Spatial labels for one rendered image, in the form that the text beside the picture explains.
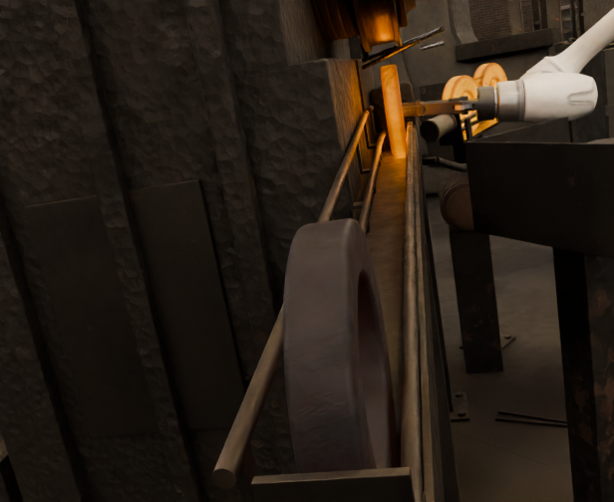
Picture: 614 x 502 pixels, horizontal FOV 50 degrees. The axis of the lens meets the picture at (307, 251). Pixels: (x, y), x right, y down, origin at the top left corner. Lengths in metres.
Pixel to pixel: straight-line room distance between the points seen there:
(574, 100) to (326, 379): 1.28
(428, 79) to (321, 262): 3.83
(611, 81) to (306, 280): 3.21
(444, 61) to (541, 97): 2.62
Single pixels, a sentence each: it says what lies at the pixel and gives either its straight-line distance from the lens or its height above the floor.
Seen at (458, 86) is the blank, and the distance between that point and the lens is 1.85.
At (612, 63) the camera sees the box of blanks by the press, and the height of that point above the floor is 0.67.
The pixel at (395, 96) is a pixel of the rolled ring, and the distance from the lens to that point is 1.36.
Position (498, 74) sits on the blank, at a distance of 2.04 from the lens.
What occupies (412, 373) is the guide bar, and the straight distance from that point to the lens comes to 0.47.
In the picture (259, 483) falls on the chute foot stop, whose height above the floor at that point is 0.67.
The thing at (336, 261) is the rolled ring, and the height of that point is 0.76.
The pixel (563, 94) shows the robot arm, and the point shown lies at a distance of 1.53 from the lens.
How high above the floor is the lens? 0.85
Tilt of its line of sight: 14 degrees down
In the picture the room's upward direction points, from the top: 10 degrees counter-clockwise
